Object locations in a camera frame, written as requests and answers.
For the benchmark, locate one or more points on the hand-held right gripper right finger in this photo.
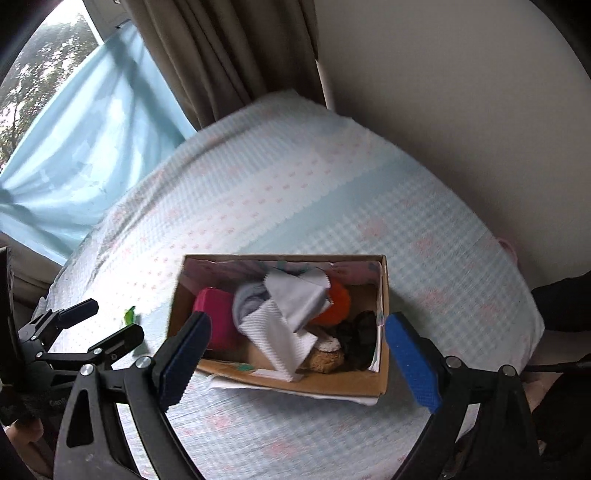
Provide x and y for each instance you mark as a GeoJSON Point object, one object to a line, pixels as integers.
{"type": "Point", "coordinates": [415, 364]}

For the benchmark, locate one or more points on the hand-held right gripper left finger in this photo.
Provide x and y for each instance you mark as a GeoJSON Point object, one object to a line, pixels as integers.
{"type": "Point", "coordinates": [184, 360]}

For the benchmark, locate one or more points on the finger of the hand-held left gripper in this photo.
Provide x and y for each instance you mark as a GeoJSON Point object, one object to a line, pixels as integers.
{"type": "Point", "coordinates": [115, 339]}
{"type": "Point", "coordinates": [76, 313]}

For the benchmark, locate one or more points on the green clip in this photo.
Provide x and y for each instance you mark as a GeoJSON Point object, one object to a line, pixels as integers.
{"type": "Point", "coordinates": [129, 315]}

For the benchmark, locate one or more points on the pink pouch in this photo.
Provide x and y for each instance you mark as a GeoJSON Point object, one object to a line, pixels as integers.
{"type": "Point", "coordinates": [214, 318]}

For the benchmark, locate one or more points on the black hair scrunchie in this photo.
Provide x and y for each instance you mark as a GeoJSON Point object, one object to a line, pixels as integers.
{"type": "Point", "coordinates": [360, 339]}

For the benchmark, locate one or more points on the grey-blue sock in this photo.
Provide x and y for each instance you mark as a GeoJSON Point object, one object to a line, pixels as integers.
{"type": "Point", "coordinates": [249, 300]}

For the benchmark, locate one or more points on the brown plush toy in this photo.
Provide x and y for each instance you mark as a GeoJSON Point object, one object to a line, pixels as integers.
{"type": "Point", "coordinates": [325, 360]}

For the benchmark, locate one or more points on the white ribbed cloth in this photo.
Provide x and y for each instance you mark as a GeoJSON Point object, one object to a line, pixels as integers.
{"type": "Point", "coordinates": [277, 339]}

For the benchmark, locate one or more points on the cardboard box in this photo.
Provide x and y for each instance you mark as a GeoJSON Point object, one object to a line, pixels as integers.
{"type": "Point", "coordinates": [323, 385]}

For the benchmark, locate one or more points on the orange pompom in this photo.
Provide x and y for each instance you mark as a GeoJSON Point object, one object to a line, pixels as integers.
{"type": "Point", "coordinates": [334, 302]}

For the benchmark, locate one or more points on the person's left hand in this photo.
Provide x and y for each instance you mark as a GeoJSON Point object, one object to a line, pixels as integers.
{"type": "Point", "coordinates": [25, 436]}

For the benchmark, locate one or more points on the brown curtain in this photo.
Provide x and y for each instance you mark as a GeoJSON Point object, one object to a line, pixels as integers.
{"type": "Point", "coordinates": [32, 263]}
{"type": "Point", "coordinates": [221, 55]}

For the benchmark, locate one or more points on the dark cloth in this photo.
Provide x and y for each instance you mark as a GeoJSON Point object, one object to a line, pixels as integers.
{"type": "Point", "coordinates": [563, 302]}

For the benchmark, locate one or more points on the light blue hanging cloth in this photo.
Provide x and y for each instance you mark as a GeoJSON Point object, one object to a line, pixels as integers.
{"type": "Point", "coordinates": [101, 134]}

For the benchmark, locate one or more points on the bed with checked sheet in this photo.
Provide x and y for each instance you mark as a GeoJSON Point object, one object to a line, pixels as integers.
{"type": "Point", "coordinates": [300, 184]}

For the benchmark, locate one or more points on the window with grey frame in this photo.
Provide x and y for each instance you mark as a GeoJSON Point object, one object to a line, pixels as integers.
{"type": "Point", "coordinates": [41, 60]}

